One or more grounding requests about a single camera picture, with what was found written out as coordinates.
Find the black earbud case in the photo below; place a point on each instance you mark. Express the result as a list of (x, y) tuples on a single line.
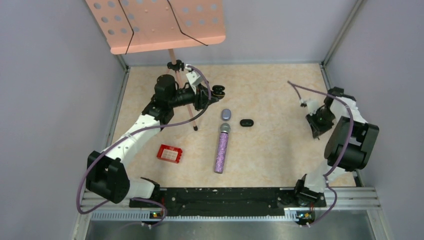
[(218, 91), (246, 122)]

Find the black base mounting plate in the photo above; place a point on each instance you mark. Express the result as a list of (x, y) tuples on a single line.
[(227, 201)]

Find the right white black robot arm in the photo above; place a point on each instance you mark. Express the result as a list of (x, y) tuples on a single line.
[(348, 148)]

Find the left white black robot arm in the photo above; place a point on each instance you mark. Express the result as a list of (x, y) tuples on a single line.
[(107, 175)]

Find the red plastic box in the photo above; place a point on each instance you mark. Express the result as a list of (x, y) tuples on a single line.
[(169, 153)]

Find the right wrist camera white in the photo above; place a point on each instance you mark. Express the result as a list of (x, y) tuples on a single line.
[(311, 105)]

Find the pink music stand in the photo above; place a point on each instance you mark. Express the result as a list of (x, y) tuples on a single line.
[(136, 26)]

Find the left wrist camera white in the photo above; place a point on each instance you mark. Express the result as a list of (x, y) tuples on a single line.
[(193, 78)]

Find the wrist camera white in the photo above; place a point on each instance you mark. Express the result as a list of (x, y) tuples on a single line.
[(311, 105), (193, 78)]

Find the purple earbud charging case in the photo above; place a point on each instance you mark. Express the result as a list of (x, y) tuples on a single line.
[(226, 114)]

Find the purple glitter microphone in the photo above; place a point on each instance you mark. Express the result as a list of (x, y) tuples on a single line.
[(222, 146)]

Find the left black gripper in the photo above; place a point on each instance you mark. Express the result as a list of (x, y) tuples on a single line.
[(201, 97)]

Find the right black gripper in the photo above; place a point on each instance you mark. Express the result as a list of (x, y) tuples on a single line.
[(318, 130)]

